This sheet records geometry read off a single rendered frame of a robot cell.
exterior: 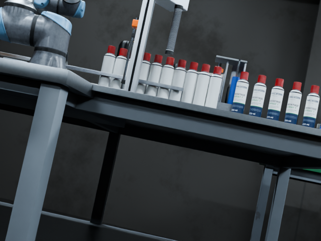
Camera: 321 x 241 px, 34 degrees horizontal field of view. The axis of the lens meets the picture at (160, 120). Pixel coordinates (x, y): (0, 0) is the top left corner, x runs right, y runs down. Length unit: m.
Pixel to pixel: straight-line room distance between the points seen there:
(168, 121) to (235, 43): 3.20
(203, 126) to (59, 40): 0.63
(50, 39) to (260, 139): 0.81
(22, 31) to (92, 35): 3.12
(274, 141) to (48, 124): 0.67
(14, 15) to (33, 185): 0.72
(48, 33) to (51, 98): 0.51
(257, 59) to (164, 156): 1.20
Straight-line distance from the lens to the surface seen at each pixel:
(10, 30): 1.93
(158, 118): 1.59
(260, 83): 2.22
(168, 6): 2.23
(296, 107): 2.23
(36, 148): 1.43
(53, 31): 1.90
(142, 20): 2.12
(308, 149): 1.62
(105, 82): 2.23
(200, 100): 2.19
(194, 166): 4.61
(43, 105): 1.44
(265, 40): 4.75
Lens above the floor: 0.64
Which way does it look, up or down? 4 degrees up
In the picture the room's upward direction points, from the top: 12 degrees clockwise
